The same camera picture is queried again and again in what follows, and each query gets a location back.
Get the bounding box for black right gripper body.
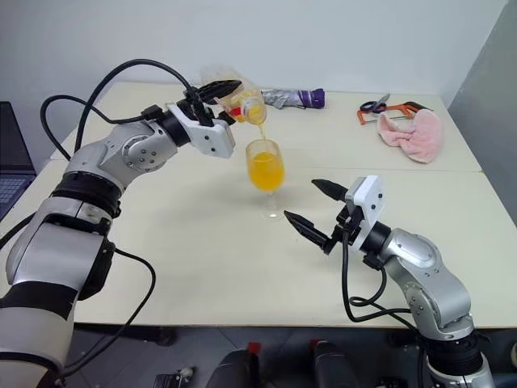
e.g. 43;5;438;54
330;200;365;245

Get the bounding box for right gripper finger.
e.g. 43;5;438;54
311;178;349;203
283;209;337;256

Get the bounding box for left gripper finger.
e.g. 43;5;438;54
200;79;243;103

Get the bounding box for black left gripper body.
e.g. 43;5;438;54
177;90;222;128

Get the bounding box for clear orange juice bottle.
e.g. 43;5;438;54
200;65;268;127

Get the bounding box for clear wine glass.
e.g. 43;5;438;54
245;138;286;221

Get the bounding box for folded silver purple umbrella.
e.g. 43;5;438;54
261;87;328;111

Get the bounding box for orange hacksaw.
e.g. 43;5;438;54
355;101;434;127

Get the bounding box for pink towel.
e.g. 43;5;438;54
376;108;446;165

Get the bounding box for dark rounded shape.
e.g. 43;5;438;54
309;339;361;388
207;348;260;388

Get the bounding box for dark laptop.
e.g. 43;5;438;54
0;100;38;221

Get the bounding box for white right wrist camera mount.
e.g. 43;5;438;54
343;174;386;255

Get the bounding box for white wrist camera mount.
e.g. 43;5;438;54
166;103;237;160
343;174;386;255

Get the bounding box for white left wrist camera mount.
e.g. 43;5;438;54
166;103;237;160

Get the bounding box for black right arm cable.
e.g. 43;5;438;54
340;226;427;388

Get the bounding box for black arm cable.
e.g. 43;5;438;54
0;58;208;379
340;226;427;388

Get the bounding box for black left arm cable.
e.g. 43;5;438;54
0;58;208;379

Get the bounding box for blue handled scissors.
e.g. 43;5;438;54
359;93;392;115

